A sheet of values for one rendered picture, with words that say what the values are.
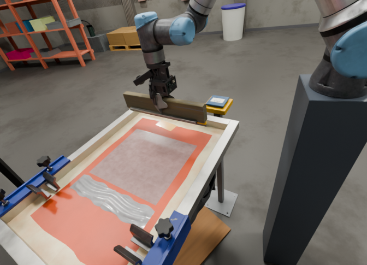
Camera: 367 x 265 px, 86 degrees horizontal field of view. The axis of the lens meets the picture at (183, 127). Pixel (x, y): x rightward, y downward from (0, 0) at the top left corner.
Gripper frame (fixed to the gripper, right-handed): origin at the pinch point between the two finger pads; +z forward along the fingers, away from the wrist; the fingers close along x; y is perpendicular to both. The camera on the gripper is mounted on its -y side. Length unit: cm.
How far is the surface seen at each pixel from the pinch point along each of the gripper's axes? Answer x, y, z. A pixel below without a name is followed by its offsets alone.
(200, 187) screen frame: -22.8, 28.2, 10.7
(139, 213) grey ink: -37.4, 14.0, 13.5
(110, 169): -28.1, -9.5, 14.0
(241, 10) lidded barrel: 498, -115, 40
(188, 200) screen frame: -28.6, 27.0, 10.7
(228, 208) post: 27, 19, 109
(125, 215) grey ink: -39.9, 10.2, 13.4
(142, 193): -31.0, 9.8, 14.0
